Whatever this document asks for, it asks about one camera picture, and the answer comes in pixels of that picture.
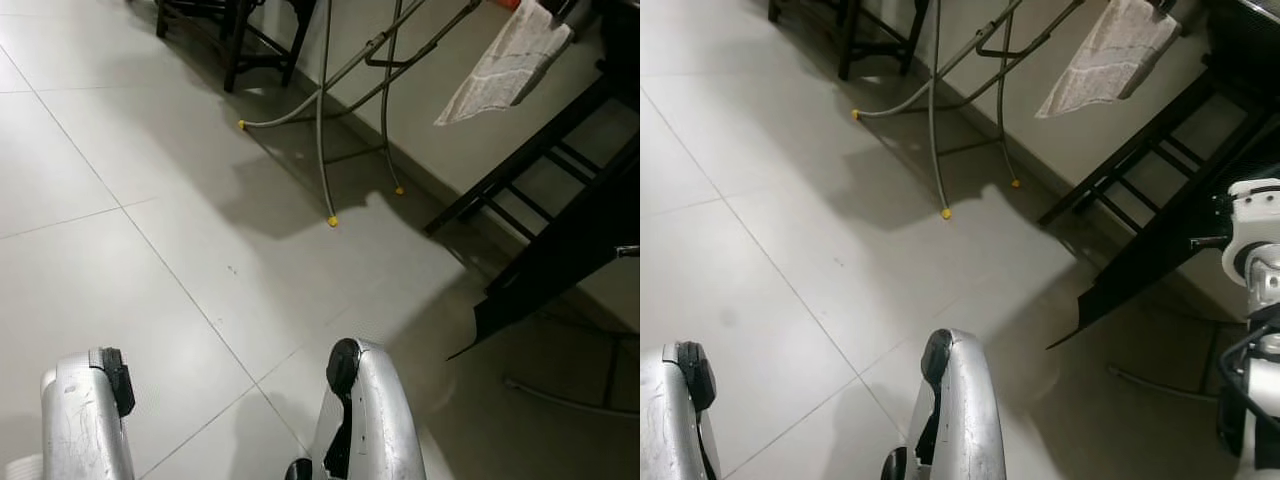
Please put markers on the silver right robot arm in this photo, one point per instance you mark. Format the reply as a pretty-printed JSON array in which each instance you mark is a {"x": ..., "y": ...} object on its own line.
[{"x": 1265, "y": 280}]

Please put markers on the black tablecloth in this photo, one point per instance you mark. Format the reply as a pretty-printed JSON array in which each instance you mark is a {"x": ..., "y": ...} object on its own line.
[
  {"x": 580, "y": 250},
  {"x": 1150, "y": 270}
]

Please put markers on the grey patterned hanging cloth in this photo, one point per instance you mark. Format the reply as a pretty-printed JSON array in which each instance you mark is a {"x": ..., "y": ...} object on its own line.
[
  {"x": 1110, "y": 55},
  {"x": 505, "y": 65}
]

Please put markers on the grey metal drying rack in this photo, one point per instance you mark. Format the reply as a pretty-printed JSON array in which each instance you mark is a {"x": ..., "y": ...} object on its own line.
[
  {"x": 945, "y": 213},
  {"x": 332, "y": 220}
]

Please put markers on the black wooden frame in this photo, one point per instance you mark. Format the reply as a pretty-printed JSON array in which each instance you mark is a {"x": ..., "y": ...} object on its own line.
[
  {"x": 1120, "y": 157},
  {"x": 500, "y": 172}
]

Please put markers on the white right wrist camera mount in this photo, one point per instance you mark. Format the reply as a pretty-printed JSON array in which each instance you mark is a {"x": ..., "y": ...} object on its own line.
[{"x": 1255, "y": 210}]

